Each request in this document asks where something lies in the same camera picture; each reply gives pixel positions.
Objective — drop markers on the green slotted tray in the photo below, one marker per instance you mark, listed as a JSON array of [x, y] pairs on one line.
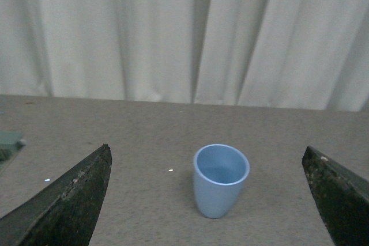
[[11, 144]]

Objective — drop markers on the light blue plastic cup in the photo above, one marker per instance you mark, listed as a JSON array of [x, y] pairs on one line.
[[219, 175]]

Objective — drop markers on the white pleated curtain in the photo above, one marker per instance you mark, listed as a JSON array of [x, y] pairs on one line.
[[310, 54]]

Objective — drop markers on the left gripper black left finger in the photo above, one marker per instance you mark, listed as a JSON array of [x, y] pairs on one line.
[[66, 211]]

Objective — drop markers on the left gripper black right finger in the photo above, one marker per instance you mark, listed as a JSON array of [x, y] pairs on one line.
[[341, 197]]

